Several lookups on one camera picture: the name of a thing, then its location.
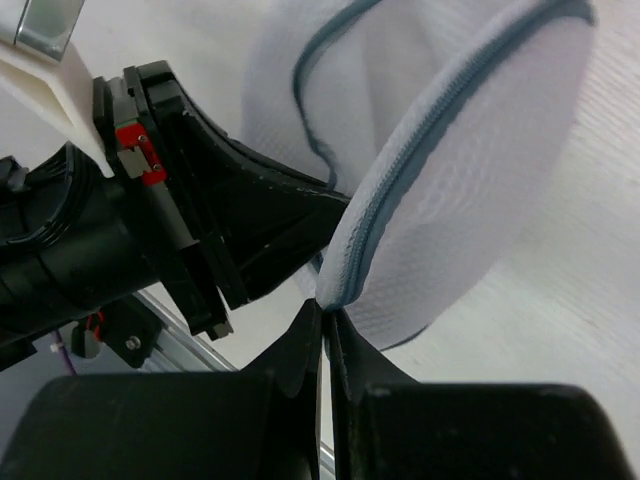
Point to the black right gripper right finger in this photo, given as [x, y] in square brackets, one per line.
[388, 425]

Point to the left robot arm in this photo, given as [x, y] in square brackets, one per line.
[65, 249]

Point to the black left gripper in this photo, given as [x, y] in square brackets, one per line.
[207, 212]

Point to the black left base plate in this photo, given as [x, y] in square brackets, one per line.
[127, 326]

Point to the white mesh laundry bag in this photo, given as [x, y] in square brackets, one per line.
[442, 121]

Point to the aluminium frame rail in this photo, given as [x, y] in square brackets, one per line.
[256, 327]

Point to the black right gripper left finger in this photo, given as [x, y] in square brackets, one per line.
[260, 422]

